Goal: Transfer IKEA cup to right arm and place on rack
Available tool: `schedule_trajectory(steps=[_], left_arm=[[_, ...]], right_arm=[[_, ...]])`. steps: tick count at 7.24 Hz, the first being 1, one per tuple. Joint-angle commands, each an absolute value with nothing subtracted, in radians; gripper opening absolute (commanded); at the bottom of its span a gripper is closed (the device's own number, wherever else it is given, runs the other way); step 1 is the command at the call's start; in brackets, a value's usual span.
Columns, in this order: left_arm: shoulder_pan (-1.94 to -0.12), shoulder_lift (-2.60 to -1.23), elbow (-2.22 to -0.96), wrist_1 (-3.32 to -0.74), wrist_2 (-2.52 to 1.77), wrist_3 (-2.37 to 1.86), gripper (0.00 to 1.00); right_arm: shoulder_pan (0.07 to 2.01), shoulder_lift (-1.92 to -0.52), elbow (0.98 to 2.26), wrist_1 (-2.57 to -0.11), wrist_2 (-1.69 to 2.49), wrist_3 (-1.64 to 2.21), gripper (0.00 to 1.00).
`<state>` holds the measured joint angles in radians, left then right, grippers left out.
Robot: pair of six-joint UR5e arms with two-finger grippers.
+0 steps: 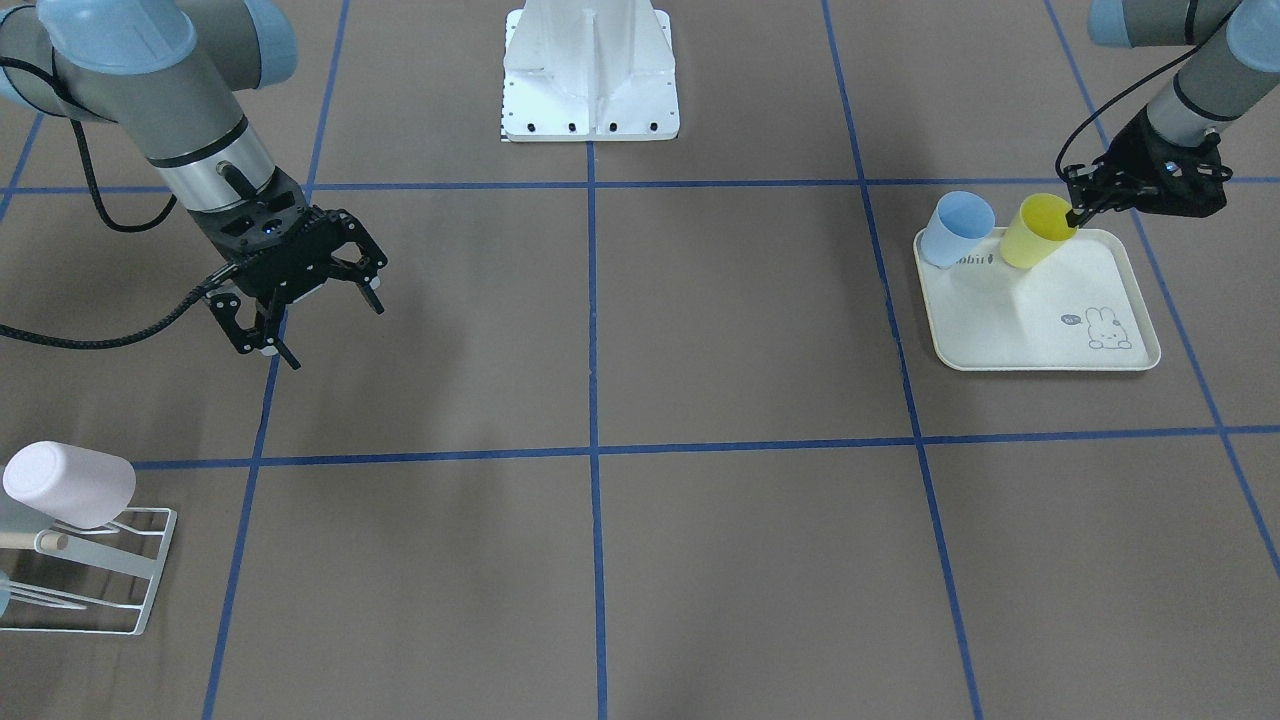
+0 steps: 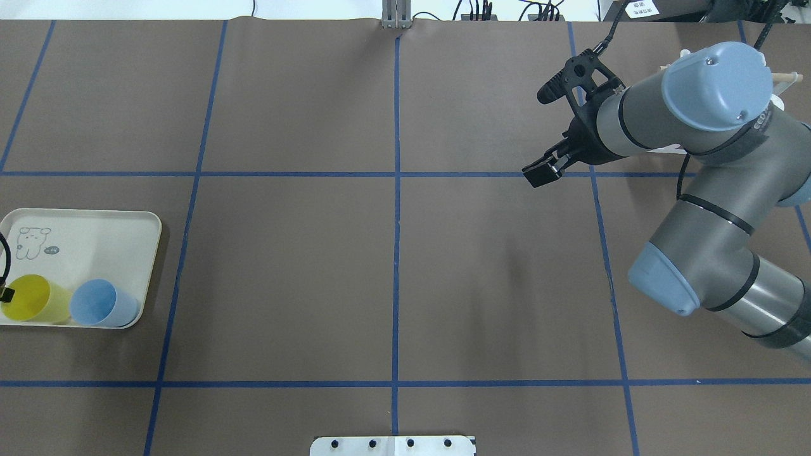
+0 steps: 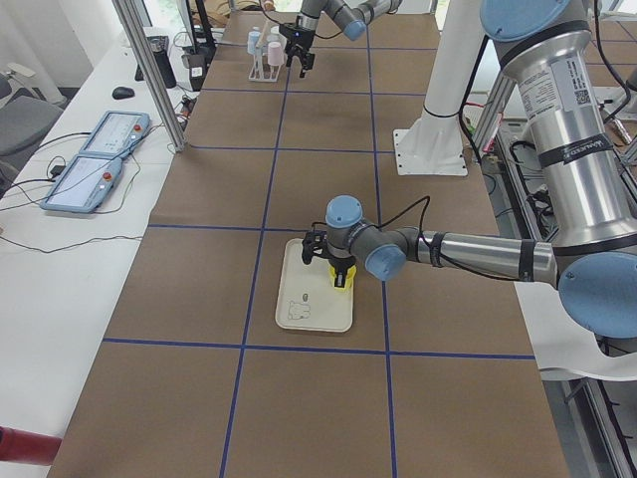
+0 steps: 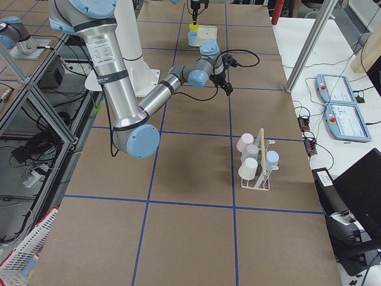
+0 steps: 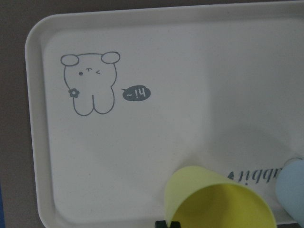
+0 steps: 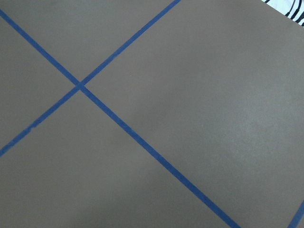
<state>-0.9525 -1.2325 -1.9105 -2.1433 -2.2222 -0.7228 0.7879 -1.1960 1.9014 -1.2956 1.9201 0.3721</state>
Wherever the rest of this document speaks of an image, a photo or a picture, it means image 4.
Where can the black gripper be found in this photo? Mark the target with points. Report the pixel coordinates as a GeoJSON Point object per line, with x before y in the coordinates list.
{"type": "Point", "coordinates": [219, 78]}
{"type": "Point", "coordinates": [195, 5]}

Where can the pink plastic cup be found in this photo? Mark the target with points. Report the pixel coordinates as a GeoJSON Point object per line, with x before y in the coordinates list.
{"type": "Point", "coordinates": [245, 140]}

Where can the grey plastic cup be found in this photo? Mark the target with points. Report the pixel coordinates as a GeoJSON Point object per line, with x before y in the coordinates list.
{"type": "Point", "coordinates": [251, 151]}

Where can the cream plastic cup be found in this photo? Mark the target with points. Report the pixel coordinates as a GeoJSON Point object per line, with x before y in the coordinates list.
{"type": "Point", "coordinates": [248, 169]}

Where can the light blue plastic cup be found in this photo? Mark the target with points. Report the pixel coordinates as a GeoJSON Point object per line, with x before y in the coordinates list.
{"type": "Point", "coordinates": [272, 159]}

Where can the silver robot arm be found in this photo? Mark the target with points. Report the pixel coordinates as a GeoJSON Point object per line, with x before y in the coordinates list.
{"type": "Point", "coordinates": [107, 28]}

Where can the yellow plastic cup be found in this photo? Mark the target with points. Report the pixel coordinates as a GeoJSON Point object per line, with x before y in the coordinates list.
{"type": "Point", "coordinates": [194, 27]}

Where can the cream plastic tray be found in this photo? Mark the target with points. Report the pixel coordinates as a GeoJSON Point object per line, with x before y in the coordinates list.
{"type": "Point", "coordinates": [205, 33]}

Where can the red cylinder object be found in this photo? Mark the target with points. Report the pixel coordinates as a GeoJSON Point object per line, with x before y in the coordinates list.
{"type": "Point", "coordinates": [277, 11]}

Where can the brown paper table cover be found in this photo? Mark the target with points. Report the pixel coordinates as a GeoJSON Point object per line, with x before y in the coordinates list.
{"type": "Point", "coordinates": [181, 216]}

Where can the upper teach pendant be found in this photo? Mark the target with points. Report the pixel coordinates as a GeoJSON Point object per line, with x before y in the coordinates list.
{"type": "Point", "coordinates": [346, 123]}

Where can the white paper label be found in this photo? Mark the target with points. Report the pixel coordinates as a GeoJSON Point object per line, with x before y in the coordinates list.
{"type": "Point", "coordinates": [324, 178]}

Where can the light wooden board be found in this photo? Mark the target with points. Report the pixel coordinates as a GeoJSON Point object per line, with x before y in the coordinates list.
{"type": "Point", "coordinates": [368, 55]}

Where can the black computer monitor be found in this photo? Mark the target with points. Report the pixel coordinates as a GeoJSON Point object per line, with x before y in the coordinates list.
{"type": "Point", "coordinates": [359, 189]}

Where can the white plastic basket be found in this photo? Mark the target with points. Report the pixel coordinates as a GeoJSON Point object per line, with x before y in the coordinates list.
{"type": "Point", "coordinates": [18, 267]}

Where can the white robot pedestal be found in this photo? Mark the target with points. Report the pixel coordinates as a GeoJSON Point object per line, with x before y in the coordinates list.
{"type": "Point", "coordinates": [143, 79]}

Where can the aluminium frame post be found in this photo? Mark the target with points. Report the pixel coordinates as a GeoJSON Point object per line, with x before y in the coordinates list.
{"type": "Point", "coordinates": [310, 42]}

